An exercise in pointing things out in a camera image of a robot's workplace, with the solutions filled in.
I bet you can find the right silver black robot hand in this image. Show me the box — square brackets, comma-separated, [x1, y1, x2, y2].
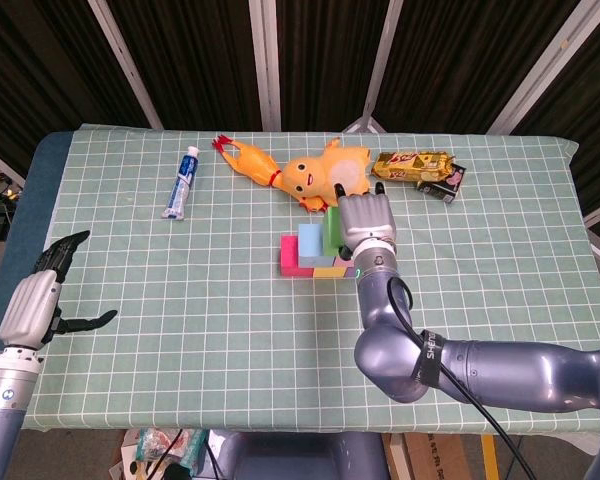
[333, 182, 399, 261]

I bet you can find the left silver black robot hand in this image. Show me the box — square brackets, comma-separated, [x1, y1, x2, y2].
[0, 229, 119, 351]

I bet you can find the green foam cube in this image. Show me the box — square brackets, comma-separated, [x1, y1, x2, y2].
[322, 205, 349, 257]

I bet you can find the light blue foam cube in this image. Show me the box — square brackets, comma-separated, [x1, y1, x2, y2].
[297, 223, 336, 269]

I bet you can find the magenta foam cube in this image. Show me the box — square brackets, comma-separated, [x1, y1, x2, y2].
[280, 235, 315, 278]

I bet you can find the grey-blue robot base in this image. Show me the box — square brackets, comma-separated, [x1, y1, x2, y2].
[207, 430, 391, 480]

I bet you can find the gold snack packet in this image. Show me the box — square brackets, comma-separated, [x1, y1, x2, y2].
[370, 150, 454, 182]

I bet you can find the yellow plush duck toy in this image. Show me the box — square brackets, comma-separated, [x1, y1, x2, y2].
[281, 137, 372, 209]

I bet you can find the black drink carton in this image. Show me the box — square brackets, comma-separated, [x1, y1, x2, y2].
[415, 162, 467, 205]

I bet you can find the dark blue table pad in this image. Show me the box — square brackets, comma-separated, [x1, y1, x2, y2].
[0, 130, 74, 351]

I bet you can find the orange rubber chicken toy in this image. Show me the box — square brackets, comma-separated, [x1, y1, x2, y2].
[211, 133, 332, 215]

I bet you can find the blue white toothpaste tube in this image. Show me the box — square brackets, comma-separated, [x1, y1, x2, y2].
[160, 145, 201, 221]

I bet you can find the clear plastic snack bag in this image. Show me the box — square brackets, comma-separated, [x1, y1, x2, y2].
[119, 427, 209, 480]

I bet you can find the green checked tablecloth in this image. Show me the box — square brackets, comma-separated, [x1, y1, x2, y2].
[0, 123, 579, 434]

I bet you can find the dark pleated curtain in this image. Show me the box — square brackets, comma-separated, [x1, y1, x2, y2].
[0, 0, 600, 236]

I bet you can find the brown cardboard box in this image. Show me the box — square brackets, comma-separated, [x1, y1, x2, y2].
[382, 432, 474, 480]

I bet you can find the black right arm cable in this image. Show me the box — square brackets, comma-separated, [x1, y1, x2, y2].
[387, 275, 534, 480]

